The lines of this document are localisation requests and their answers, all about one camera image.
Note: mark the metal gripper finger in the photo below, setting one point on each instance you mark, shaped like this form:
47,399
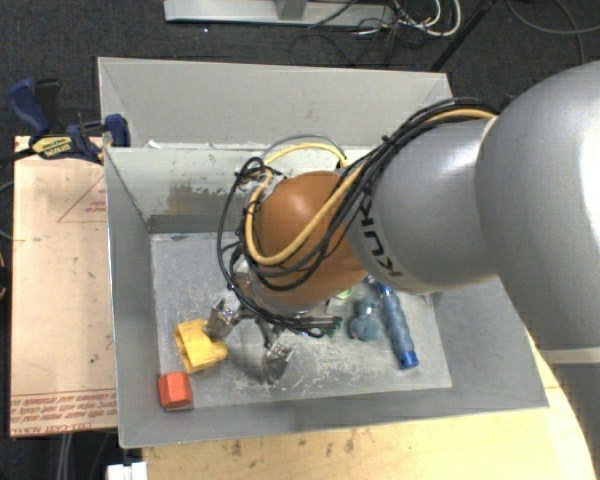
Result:
222,320
277,363

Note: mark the yellow plastic block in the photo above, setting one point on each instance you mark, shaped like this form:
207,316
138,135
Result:
200,348

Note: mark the red-orange cube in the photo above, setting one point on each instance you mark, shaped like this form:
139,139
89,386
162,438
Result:
175,390

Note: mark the blue-grey toy animal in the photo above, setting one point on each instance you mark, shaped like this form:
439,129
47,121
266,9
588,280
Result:
366,324

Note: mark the brown cardboard board, red print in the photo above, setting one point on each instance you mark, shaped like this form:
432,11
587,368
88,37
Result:
60,293

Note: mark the grey metal bin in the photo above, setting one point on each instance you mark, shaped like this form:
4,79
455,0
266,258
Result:
190,118

